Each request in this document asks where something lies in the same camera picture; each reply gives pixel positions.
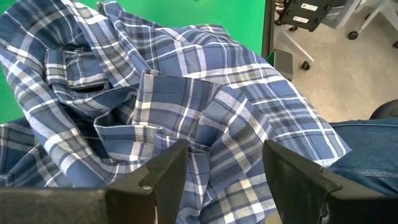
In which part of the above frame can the blue plaid shirt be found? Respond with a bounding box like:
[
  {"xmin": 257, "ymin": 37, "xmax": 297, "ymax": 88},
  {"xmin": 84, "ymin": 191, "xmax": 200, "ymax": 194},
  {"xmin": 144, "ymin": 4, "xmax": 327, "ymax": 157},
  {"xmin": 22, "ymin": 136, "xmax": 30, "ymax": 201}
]
[{"xmin": 0, "ymin": 0, "xmax": 352, "ymax": 224}]

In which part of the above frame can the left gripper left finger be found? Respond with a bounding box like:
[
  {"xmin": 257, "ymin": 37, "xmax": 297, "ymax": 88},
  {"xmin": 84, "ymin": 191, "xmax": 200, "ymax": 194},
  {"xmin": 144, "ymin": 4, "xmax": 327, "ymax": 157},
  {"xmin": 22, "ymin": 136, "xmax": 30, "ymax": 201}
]
[{"xmin": 0, "ymin": 138, "xmax": 190, "ymax": 224}]

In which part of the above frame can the person's leg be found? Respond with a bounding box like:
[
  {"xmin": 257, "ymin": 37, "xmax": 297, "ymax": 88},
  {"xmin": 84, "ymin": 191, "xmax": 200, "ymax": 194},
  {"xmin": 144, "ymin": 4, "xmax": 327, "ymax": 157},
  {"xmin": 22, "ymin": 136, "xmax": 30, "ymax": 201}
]
[{"xmin": 326, "ymin": 119, "xmax": 398, "ymax": 197}]

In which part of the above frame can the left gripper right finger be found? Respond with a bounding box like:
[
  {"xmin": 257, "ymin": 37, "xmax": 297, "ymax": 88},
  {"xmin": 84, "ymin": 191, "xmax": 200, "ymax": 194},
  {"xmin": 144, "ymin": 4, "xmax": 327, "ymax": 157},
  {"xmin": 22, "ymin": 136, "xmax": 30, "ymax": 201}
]
[{"xmin": 262, "ymin": 139, "xmax": 398, "ymax": 224}]

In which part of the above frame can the black box with white labels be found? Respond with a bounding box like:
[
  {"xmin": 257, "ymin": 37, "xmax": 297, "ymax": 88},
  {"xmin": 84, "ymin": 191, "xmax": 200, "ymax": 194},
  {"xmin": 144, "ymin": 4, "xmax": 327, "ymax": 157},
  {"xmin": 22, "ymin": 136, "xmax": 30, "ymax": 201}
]
[{"xmin": 275, "ymin": 0, "xmax": 338, "ymax": 32}]

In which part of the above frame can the green table mat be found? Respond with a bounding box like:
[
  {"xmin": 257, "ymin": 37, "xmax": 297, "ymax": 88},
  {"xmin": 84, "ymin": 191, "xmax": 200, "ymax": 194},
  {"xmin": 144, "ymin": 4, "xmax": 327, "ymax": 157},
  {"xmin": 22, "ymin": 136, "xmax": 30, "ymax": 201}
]
[{"xmin": 0, "ymin": 0, "xmax": 276, "ymax": 125}]

